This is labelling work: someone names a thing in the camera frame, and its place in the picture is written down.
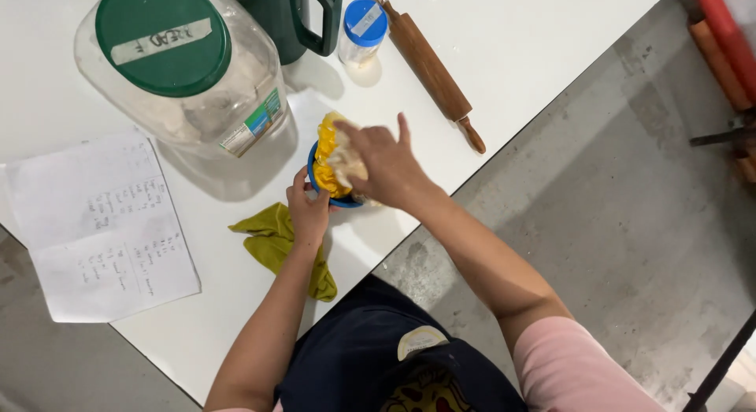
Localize person's right hand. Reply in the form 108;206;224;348
333;112;445;213

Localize person's left hand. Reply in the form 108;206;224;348
286;165;332;249

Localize blue round bowl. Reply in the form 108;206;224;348
306;140;365;210

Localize green cloth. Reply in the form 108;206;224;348
228;202;339;303

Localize wooden rolling pin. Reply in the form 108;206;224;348
369;0;487;154

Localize small jar blue lid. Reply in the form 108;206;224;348
338;0;389;68

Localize dark blue apron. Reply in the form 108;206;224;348
274;274;528;412

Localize dark green jug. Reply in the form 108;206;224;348
223;0;343;66

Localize large clear jar green lid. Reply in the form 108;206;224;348
74;0;290;160

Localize handwritten paper sheet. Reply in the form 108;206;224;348
0;130;202;324

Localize pink shirt sleeve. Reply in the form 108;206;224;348
513;315;668;412

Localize red and orange rack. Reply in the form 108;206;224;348
685;0;756;185

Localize black metal pole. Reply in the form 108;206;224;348
682;308;756;412

